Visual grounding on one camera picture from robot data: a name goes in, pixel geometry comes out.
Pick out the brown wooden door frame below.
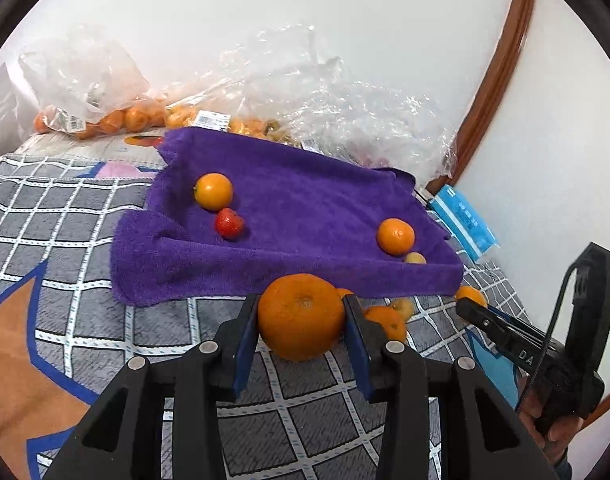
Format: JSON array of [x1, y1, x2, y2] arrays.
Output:
[[425, 0, 538, 191]]

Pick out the large crumpled clear plastic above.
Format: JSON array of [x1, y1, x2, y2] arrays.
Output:
[[220, 22, 460, 188]]

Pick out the person's right hand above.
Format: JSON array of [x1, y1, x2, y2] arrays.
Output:
[[516, 376, 586, 466]]

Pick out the large orange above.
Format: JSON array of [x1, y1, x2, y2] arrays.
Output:
[[257, 274, 347, 362], [376, 217, 416, 256]]

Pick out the red strawberry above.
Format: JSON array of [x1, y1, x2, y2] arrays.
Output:
[[214, 208, 246, 240]]

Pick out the printed bed sheet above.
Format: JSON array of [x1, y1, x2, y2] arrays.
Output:
[[15, 127, 168, 181]]

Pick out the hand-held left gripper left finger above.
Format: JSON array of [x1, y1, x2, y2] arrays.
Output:
[[42, 294, 260, 480]]

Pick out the purple towel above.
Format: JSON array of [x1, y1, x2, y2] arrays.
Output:
[[109, 126, 464, 307]]

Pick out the heap of tangerines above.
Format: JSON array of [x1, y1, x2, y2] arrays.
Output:
[[165, 105, 286, 143], [32, 102, 168, 141]]

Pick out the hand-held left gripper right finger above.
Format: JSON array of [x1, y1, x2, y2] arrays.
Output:
[[341, 294, 561, 480]]

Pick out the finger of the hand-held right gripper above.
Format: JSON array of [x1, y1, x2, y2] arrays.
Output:
[[456, 297, 561, 377]]

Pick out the labelled clear plastic bag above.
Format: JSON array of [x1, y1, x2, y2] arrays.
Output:
[[164, 77, 296, 147]]

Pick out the blue tissue box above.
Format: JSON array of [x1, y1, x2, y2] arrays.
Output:
[[430, 184, 502, 263]]

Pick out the grey checked star blanket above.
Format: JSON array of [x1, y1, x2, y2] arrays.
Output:
[[0, 152, 531, 480]]

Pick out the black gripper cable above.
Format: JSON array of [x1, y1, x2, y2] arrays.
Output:
[[516, 259, 583, 415]]

